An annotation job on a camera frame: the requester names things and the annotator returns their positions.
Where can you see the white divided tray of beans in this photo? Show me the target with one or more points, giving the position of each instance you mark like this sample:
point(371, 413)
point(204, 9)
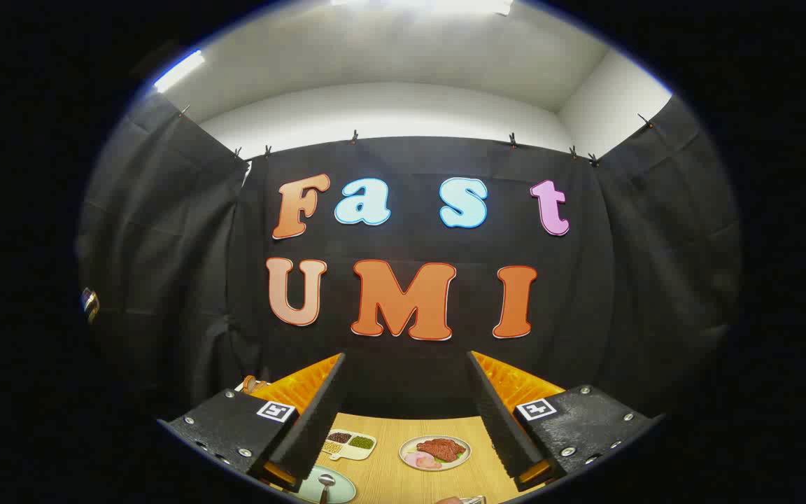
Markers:
point(357, 442)

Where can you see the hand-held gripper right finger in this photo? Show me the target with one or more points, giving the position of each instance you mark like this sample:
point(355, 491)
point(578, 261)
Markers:
point(501, 427)

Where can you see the row of cloth clips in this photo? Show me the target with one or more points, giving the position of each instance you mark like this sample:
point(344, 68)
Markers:
point(355, 136)

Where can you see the metal drainer basket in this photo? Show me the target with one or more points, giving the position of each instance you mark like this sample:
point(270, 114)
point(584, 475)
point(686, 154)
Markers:
point(473, 500)

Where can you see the brown steak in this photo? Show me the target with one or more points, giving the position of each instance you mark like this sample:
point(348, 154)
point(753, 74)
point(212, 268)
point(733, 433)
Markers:
point(440, 449)

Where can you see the brown bread slice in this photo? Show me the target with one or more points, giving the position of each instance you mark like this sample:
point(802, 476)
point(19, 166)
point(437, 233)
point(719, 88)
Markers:
point(250, 383)

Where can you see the reddish pink ham slice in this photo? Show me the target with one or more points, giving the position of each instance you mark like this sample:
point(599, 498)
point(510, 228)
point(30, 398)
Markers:
point(432, 463)

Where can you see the pale pink ham slice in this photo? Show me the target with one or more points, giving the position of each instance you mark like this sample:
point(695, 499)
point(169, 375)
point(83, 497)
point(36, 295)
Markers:
point(413, 459)

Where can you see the white round dinner plate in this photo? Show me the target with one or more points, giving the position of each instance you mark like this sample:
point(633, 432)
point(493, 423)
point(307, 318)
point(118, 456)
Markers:
point(462, 448)

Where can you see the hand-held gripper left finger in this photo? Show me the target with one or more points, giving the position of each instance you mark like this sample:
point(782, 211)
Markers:
point(319, 420)

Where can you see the light blue round plate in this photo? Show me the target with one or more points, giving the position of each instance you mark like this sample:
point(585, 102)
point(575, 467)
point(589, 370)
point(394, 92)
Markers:
point(343, 486)

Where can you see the ceiling strip light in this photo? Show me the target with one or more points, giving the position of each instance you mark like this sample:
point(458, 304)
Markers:
point(179, 70)
point(431, 5)

